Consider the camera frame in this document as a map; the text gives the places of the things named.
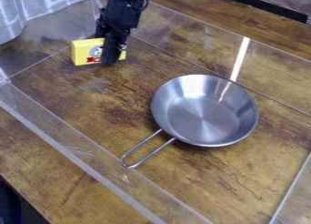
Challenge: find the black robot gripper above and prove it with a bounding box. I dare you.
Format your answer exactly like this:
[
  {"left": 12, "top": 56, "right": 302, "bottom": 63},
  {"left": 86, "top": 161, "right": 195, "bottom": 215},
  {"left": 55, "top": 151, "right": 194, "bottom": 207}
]
[{"left": 95, "top": 0, "right": 149, "bottom": 66}]

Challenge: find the yellow butter box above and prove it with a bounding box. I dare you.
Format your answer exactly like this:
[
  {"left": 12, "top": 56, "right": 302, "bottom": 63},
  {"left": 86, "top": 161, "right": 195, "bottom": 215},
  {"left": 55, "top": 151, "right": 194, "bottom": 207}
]
[{"left": 71, "top": 36, "right": 128, "bottom": 66}]

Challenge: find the white patterned curtain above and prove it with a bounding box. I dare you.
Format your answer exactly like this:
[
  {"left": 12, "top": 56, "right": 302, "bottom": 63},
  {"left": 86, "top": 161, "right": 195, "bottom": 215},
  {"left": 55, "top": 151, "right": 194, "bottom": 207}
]
[{"left": 0, "top": 0, "right": 84, "bottom": 45}]

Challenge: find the clear acrylic enclosure wall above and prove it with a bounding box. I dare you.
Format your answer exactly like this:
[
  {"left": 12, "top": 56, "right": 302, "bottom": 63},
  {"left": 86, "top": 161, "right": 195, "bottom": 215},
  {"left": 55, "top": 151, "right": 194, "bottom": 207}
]
[{"left": 0, "top": 0, "right": 311, "bottom": 224}]

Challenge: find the silver metal pan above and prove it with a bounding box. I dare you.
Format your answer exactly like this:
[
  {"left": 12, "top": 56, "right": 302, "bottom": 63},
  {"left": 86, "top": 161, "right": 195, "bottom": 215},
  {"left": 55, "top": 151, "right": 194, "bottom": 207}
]
[{"left": 119, "top": 74, "right": 261, "bottom": 169}]

